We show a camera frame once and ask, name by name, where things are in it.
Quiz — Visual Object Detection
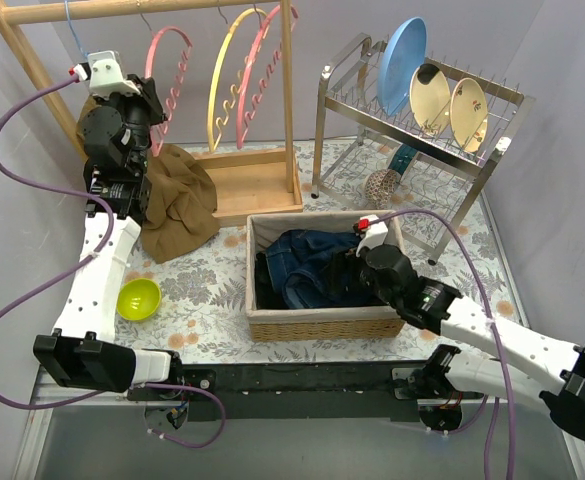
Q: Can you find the blue denim garment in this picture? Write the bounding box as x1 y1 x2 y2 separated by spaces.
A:
262 229 378 310

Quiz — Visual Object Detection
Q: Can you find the pink hanger with denim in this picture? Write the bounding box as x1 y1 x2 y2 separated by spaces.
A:
144 26 192 157

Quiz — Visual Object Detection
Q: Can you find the yellow hanger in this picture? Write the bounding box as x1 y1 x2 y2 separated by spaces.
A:
206 4 266 153

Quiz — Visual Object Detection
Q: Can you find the brown garment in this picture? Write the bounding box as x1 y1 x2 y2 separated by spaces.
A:
75 94 222 265

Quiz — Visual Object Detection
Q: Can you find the blue wire hanger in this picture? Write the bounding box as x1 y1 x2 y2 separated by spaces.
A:
63 0 88 60

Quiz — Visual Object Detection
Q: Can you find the pink hanger of skirt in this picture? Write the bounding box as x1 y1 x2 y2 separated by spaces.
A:
235 4 301 150

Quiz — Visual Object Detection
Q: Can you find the black skirt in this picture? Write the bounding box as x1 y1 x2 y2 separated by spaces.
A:
254 252 288 310

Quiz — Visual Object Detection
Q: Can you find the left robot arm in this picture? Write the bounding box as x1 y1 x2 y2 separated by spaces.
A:
33 75 185 400

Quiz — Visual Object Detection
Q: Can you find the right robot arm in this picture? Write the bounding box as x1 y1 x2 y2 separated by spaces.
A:
327 244 585 441

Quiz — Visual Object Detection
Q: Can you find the wicker basket with liner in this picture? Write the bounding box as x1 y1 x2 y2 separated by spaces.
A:
245 210 404 342

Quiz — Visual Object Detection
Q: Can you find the patterned bowl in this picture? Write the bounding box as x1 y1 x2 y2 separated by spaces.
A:
364 169 399 209

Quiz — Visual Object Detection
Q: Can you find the floral table mat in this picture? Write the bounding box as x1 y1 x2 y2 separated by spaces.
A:
115 141 529 363

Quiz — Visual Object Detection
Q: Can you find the wooden clothes rack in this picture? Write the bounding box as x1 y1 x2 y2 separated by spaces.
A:
0 1 303 227

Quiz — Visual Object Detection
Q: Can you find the teal cup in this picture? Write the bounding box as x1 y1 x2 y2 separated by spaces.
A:
388 144 418 176

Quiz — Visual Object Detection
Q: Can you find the metal dish rack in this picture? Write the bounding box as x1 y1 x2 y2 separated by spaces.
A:
310 32 537 266

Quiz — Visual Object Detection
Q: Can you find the lime green bowl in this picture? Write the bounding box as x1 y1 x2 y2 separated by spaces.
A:
116 278 162 322

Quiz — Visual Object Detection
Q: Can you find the cream plate with dark spot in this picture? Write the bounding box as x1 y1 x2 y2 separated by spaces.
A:
409 63 451 137

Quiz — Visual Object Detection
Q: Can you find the cream plate with flowers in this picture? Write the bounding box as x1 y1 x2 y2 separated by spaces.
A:
449 78 488 153

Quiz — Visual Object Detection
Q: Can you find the blue plate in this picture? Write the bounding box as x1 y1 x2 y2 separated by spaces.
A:
377 17 427 116

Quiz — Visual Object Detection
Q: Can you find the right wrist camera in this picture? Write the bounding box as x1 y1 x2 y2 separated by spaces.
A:
353 215 388 257

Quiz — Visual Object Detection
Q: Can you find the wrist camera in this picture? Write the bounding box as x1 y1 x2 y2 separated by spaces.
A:
69 50 141 100
353 215 388 257

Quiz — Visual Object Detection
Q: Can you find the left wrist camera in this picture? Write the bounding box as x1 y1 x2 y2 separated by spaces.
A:
69 50 141 100

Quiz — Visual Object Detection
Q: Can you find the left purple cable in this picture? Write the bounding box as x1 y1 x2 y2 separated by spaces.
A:
0 74 227 449

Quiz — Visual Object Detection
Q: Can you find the purple cable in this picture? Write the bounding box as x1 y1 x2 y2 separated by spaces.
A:
376 208 517 480
0 74 227 449

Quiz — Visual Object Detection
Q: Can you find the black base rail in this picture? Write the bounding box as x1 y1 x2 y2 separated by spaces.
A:
127 361 472 431

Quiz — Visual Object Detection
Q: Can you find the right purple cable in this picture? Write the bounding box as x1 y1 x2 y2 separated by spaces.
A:
376 208 517 480

